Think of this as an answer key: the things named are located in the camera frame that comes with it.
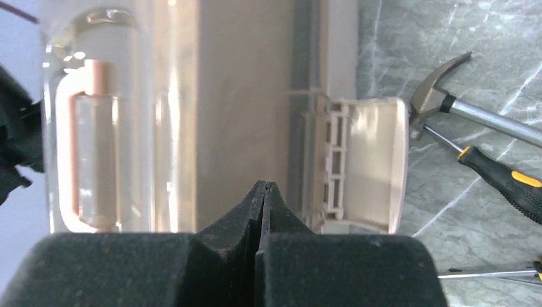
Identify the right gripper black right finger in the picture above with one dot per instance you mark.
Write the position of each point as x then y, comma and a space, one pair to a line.
296, 267

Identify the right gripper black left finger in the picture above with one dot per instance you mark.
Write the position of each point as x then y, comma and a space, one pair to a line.
213, 267

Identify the red handled screwdriver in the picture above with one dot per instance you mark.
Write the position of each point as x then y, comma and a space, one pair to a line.
522, 273

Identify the claw hammer yellow black handle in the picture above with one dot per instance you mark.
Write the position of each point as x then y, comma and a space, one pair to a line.
429, 99

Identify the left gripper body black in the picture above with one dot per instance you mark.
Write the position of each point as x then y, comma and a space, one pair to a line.
21, 135

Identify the black yellow handled screwdriver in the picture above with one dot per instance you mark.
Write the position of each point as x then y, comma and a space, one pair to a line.
521, 191

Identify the translucent brown tool box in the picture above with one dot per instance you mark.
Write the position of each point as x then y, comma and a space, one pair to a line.
159, 116

